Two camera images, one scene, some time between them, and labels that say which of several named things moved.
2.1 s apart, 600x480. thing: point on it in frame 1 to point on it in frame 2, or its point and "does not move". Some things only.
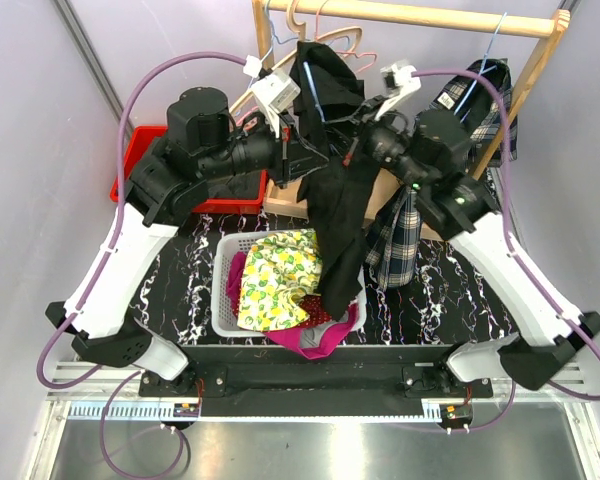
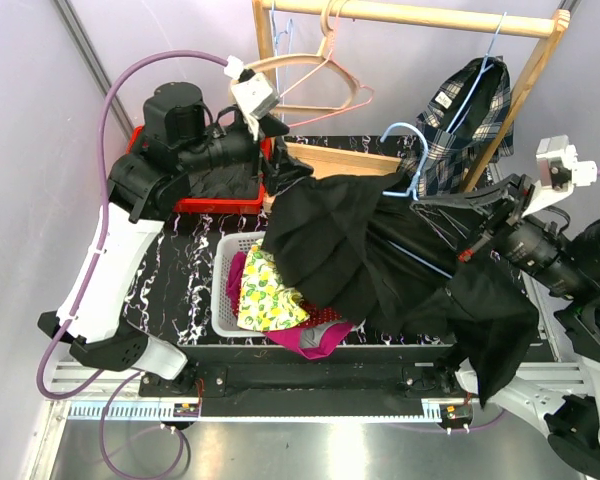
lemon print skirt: x=279 y=271 does not move
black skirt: x=330 y=86 to x=367 y=245
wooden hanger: x=301 y=36 to x=321 y=57
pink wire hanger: x=337 y=52 to x=339 y=4
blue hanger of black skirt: x=314 y=92 to x=413 y=191
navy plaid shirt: x=480 y=97 does not move
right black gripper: x=368 y=111 to x=472 y=215
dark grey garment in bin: x=242 y=186 does not move
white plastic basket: x=222 y=318 does not move
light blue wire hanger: x=274 y=34 to x=277 y=36
